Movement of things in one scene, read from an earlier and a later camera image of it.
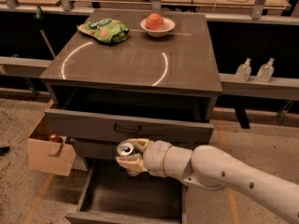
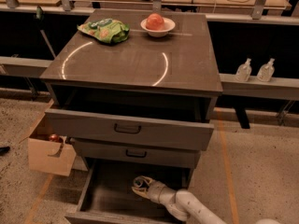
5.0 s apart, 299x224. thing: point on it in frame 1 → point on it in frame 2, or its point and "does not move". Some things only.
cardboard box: x=51 y=154 does not move
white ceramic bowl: x=168 y=24 does not move
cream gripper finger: x=134 y=163 → x=142 y=191
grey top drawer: x=117 y=127 does not move
